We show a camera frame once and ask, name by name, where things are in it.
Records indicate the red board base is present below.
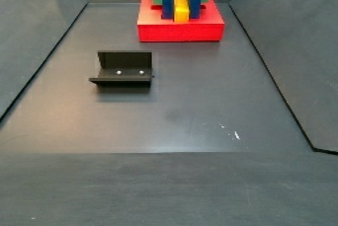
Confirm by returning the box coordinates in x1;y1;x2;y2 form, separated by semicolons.
138;0;226;42

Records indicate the yellow long bar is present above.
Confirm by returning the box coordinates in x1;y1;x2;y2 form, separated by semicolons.
174;0;190;23

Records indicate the blue block right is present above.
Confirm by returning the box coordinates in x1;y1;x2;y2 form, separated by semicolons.
189;0;201;19

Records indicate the blue block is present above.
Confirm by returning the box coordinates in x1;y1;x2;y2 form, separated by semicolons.
189;0;201;19
163;0;174;19

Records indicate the blue block left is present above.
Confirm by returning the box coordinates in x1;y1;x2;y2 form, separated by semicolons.
163;0;174;19

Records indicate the black angle bracket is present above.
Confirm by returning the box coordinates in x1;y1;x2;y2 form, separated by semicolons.
89;50;154;85

